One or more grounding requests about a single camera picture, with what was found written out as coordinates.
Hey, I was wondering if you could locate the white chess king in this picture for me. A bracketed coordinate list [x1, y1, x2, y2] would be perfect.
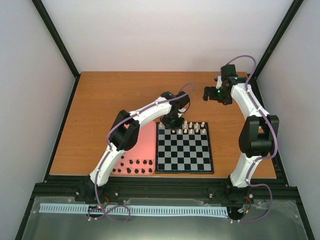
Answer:
[183, 120, 188, 129]

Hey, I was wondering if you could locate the black aluminium frame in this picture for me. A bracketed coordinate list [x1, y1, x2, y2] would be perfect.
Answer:
[15, 0, 315, 240]

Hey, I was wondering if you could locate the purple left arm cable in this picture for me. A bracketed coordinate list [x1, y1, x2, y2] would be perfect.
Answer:
[93, 82, 131, 223]

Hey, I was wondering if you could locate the right controller board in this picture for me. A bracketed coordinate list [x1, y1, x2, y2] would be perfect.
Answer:
[237, 193, 253, 215]

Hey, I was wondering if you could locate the light blue cable duct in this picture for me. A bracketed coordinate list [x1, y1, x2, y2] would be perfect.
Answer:
[38, 203, 228, 218]

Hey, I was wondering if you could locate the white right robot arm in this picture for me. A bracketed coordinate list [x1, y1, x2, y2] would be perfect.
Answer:
[202, 63, 280, 204]

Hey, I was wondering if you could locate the controller board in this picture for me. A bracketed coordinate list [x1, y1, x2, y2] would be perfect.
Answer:
[237, 193, 253, 215]
[95, 192, 110, 209]

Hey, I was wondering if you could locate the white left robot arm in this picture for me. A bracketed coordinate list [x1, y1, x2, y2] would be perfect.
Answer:
[86, 91, 190, 202]

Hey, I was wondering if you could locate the pink plastic tray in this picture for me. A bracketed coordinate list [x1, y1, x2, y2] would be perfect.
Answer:
[111, 121, 157, 176]

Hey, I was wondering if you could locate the left controller board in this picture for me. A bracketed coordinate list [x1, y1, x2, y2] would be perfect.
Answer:
[95, 192, 110, 209]

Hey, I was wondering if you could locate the black grey chessboard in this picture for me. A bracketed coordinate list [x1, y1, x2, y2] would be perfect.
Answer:
[155, 122, 214, 174]

